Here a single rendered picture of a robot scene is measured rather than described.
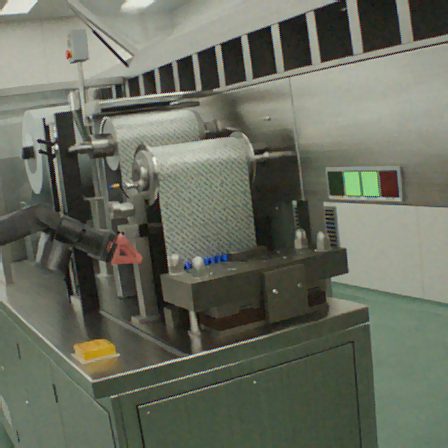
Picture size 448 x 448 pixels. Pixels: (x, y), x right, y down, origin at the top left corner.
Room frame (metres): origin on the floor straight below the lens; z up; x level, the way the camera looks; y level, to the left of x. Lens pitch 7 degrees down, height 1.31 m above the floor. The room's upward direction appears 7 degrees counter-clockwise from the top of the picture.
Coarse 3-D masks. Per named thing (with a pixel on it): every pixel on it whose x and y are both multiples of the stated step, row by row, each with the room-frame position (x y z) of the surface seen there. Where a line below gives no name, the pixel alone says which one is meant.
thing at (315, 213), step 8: (296, 208) 1.99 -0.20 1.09; (304, 208) 1.95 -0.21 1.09; (312, 208) 1.94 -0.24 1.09; (320, 208) 1.96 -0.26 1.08; (304, 216) 1.95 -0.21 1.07; (312, 216) 1.94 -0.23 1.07; (320, 216) 1.96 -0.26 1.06; (304, 224) 1.96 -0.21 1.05; (312, 224) 1.94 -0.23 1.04; (320, 224) 1.95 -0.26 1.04; (304, 232) 1.96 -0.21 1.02; (312, 232) 1.94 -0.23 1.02; (312, 240) 1.94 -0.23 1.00; (328, 280) 1.96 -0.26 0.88; (328, 288) 1.96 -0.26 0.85; (328, 296) 1.96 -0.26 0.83
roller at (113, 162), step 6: (198, 114) 1.95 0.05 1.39; (108, 120) 1.87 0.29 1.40; (198, 120) 1.93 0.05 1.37; (108, 126) 1.88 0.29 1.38; (198, 126) 1.92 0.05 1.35; (102, 132) 1.92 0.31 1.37; (108, 132) 1.88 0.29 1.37; (114, 132) 1.84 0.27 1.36; (204, 132) 1.93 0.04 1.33; (114, 138) 1.84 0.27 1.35; (204, 138) 1.93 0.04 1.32; (114, 156) 1.86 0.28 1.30; (108, 162) 1.91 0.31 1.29; (114, 162) 1.87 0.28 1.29; (114, 168) 1.87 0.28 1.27; (120, 168) 1.87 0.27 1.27
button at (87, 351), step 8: (80, 344) 1.41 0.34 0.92; (88, 344) 1.40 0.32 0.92; (96, 344) 1.40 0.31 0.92; (104, 344) 1.39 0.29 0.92; (112, 344) 1.39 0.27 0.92; (80, 352) 1.37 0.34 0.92; (88, 352) 1.36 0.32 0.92; (96, 352) 1.37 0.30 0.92; (104, 352) 1.38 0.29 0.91; (112, 352) 1.38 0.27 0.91; (88, 360) 1.36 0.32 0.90
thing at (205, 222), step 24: (192, 192) 1.63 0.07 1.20; (216, 192) 1.66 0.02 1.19; (240, 192) 1.69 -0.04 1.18; (168, 216) 1.60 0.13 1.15; (192, 216) 1.63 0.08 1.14; (216, 216) 1.66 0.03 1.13; (240, 216) 1.69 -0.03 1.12; (168, 240) 1.60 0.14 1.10; (192, 240) 1.63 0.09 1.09; (216, 240) 1.65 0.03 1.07; (240, 240) 1.68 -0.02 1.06; (168, 264) 1.60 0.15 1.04
